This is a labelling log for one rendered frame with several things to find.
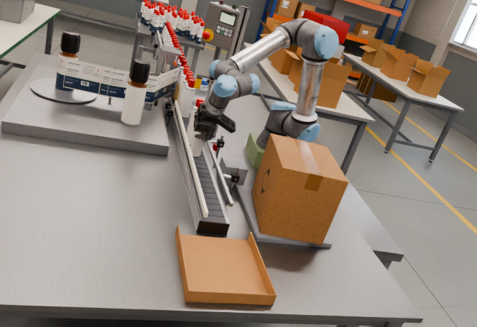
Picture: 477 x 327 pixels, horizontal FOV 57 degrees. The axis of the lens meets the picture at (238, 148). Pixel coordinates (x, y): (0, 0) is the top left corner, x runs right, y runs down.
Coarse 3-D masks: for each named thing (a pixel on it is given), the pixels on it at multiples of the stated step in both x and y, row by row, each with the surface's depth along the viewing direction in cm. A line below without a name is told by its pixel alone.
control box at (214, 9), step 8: (216, 8) 208; (224, 8) 207; (208, 16) 210; (216, 16) 209; (208, 24) 211; (216, 24) 210; (224, 24) 208; (208, 40) 214; (216, 40) 212; (224, 40) 211; (232, 40) 209; (224, 48) 212
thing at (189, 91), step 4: (192, 80) 222; (188, 84) 223; (192, 84) 223; (188, 88) 223; (192, 88) 223; (188, 92) 223; (192, 92) 224; (184, 96) 225; (188, 96) 224; (192, 96) 225; (184, 100) 225; (188, 100) 225; (192, 100) 227; (184, 104) 226; (188, 104) 226; (184, 108) 227; (188, 108) 227; (180, 112) 228; (184, 112) 227; (188, 112) 228; (184, 116) 228; (188, 116) 230
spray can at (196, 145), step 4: (196, 132) 186; (192, 140) 189; (196, 140) 187; (200, 140) 187; (192, 144) 189; (196, 144) 188; (200, 144) 188; (192, 148) 189; (196, 148) 189; (200, 148) 189; (192, 152) 189; (196, 152) 189; (200, 152) 191; (192, 156) 190; (196, 156) 190
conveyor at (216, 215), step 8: (176, 112) 234; (184, 120) 227; (184, 144) 200; (200, 160) 189; (200, 168) 183; (208, 168) 184; (192, 176) 175; (200, 176) 176; (208, 176) 178; (208, 184) 172; (208, 192) 166; (208, 200) 161; (216, 200) 163; (200, 208) 155; (208, 208) 156; (216, 208) 158; (208, 216) 151; (216, 216) 153
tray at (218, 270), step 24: (192, 240) 144; (216, 240) 148; (240, 240) 152; (192, 264) 134; (216, 264) 137; (240, 264) 140; (264, 264) 137; (192, 288) 124; (216, 288) 127; (240, 288) 130; (264, 288) 133
